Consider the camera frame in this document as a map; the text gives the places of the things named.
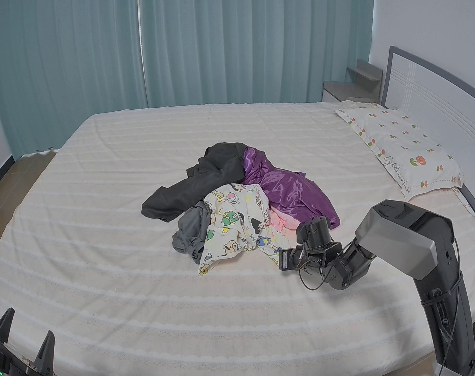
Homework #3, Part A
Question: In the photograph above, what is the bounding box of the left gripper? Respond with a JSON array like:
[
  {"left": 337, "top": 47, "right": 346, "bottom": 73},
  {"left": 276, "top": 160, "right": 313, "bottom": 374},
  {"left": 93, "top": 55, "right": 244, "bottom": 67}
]
[{"left": 0, "top": 307, "right": 56, "bottom": 376}]

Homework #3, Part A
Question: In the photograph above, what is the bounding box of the bed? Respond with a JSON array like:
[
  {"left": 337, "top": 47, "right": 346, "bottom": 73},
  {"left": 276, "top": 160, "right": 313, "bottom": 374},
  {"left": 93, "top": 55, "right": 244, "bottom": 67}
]
[{"left": 0, "top": 45, "right": 475, "bottom": 376}]

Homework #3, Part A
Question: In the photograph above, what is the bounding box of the grey garment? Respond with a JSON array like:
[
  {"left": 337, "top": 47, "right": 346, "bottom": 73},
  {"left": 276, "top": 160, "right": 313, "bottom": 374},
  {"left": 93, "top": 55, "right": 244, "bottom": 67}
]
[{"left": 172, "top": 201, "right": 213, "bottom": 266}]

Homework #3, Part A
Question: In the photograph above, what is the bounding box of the white printed pyjama top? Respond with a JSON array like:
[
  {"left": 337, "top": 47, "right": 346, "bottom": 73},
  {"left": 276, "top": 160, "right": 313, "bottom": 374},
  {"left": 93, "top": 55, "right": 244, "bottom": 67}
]
[{"left": 198, "top": 183, "right": 286, "bottom": 276}]

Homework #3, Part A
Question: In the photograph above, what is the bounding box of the black garment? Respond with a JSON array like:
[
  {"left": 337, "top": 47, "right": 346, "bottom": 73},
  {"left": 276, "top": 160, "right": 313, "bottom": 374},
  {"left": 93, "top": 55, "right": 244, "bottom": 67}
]
[{"left": 141, "top": 142, "right": 248, "bottom": 223}]

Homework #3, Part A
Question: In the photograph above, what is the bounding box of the blue-green curtain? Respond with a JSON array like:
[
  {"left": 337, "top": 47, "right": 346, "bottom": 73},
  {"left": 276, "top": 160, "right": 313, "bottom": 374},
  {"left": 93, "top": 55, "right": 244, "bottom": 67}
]
[
  {"left": 0, "top": 0, "right": 149, "bottom": 160},
  {"left": 139, "top": 0, "right": 376, "bottom": 109}
]

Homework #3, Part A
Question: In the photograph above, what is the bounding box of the pink garment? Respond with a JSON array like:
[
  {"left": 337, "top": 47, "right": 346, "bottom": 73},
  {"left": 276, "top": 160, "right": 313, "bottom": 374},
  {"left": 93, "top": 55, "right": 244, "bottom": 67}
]
[{"left": 268, "top": 205, "right": 302, "bottom": 246}]

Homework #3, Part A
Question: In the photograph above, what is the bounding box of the purple satin garment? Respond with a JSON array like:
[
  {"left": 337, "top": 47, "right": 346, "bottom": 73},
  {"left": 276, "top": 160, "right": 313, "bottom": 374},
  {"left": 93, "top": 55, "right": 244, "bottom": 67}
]
[{"left": 241, "top": 146, "right": 341, "bottom": 228}]

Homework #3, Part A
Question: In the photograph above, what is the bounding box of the grey bedside table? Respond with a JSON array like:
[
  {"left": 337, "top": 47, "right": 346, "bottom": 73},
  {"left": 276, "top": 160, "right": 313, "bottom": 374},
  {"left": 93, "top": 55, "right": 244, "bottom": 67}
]
[{"left": 322, "top": 59, "right": 384, "bottom": 103}]

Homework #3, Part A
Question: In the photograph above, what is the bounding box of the white printed pillow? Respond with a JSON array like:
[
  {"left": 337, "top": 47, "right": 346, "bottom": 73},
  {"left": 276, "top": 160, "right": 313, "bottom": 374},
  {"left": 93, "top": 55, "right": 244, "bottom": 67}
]
[{"left": 335, "top": 100, "right": 465, "bottom": 202}]

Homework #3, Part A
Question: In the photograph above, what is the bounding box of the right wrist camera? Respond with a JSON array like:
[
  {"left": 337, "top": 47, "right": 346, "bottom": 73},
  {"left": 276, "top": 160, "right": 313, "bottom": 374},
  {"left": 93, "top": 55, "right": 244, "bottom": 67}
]
[{"left": 280, "top": 248, "right": 297, "bottom": 272}]

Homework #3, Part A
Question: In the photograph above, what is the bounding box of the black cable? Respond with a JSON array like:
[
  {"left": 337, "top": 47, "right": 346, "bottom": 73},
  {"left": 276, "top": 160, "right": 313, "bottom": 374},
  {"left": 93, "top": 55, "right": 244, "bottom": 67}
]
[{"left": 299, "top": 264, "right": 329, "bottom": 291}]

